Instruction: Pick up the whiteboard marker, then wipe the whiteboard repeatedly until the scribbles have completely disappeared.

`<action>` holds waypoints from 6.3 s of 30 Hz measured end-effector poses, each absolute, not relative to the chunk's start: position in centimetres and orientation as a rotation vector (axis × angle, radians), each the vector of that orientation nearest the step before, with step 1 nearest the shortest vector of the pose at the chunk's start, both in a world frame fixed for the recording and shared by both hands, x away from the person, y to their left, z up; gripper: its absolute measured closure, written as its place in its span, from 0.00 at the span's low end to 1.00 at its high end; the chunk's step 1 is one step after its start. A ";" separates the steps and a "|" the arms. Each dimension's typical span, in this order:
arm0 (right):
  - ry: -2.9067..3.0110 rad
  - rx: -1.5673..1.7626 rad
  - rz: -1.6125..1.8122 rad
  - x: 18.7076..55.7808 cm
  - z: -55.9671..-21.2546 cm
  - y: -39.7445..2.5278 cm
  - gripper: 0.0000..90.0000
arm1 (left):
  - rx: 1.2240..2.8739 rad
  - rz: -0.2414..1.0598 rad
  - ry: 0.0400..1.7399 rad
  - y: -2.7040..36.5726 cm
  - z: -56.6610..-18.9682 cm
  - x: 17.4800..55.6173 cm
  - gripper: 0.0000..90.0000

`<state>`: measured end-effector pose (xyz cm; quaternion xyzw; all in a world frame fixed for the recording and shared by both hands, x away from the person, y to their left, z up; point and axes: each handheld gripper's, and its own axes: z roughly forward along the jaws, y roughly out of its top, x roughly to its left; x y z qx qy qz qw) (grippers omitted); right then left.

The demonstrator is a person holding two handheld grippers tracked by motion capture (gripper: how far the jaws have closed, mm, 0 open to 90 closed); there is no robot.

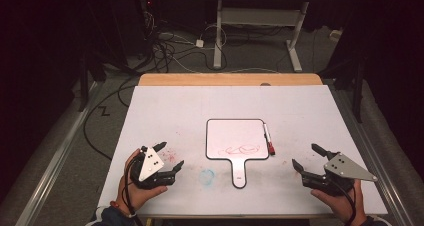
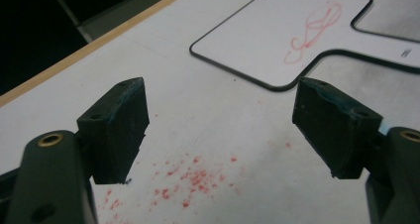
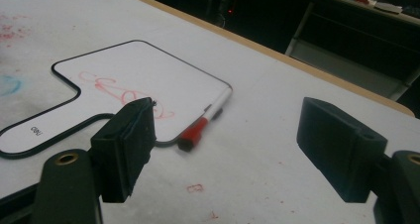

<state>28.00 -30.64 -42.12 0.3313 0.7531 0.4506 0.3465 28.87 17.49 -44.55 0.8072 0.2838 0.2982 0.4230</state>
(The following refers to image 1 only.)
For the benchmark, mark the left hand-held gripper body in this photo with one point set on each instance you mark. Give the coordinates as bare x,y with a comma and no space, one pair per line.
149,166

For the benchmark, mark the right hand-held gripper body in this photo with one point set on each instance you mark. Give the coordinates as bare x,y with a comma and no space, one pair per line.
346,169

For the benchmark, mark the white marker with red cap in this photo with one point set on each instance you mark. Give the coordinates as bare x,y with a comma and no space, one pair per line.
267,136

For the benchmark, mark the white paddle whiteboard black rim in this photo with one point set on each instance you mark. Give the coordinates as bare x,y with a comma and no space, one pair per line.
233,136

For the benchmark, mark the person's left hand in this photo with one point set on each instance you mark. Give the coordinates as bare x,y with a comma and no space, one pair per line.
133,194

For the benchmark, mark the person's right hand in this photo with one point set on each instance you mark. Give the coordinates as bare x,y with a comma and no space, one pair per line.
341,204

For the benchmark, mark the red wrist band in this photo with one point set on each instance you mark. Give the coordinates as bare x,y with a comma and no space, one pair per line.
116,207

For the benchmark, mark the black metal stand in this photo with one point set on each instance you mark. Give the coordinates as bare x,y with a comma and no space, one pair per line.
84,82
358,92

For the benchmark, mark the wooden table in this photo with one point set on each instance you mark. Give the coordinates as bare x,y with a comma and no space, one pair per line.
213,79

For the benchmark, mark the white power adapter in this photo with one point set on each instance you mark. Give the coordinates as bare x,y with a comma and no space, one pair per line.
199,43

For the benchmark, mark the aluminium floor rail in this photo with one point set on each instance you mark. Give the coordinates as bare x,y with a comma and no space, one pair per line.
56,159
376,159

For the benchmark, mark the white metal desk frame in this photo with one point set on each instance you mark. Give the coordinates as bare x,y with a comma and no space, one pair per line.
260,16

